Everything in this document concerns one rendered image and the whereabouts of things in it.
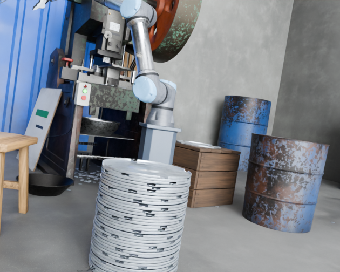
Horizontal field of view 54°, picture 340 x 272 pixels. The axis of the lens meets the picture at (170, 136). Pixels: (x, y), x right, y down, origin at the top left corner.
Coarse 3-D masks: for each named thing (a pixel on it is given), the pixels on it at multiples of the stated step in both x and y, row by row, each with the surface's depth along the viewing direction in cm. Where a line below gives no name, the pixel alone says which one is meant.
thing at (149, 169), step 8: (104, 160) 109; (112, 160) 114; (120, 160) 116; (128, 160) 119; (144, 160) 122; (112, 168) 97; (120, 168) 100; (128, 168) 102; (136, 168) 102; (144, 168) 103; (152, 168) 105; (160, 168) 108; (168, 168) 114; (176, 168) 117; (144, 176) 94; (152, 176) 94; (168, 176) 95; (176, 176) 97; (184, 176) 100
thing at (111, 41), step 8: (112, 16) 228; (120, 16) 231; (112, 24) 228; (120, 24) 232; (112, 32) 229; (120, 32) 232; (96, 40) 236; (104, 40) 227; (112, 40) 227; (120, 40) 233; (96, 48) 234; (104, 48) 228; (112, 48) 228; (120, 48) 234
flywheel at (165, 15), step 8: (160, 0) 248; (168, 0) 244; (176, 0) 228; (160, 8) 248; (168, 8) 246; (176, 8) 227; (160, 16) 252; (168, 16) 242; (160, 24) 250; (168, 24) 234; (152, 32) 263; (160, 32) 249; (152, 40) 259; (160, 40) 241; (152, 48) 250
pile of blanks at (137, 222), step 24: (120, 192) 95; (144, 192) 94; (168, 192) 96; (96, 216) 103; (120, 216) 95; (144, 216) 94; (168, 216) 100; (96, 240) 102; (120, 240) 95; (144, 240) 96; (168, 240) 98; (96, 264) 99; (120, 264) 95; (144, 264) 95; (168, 264) 100
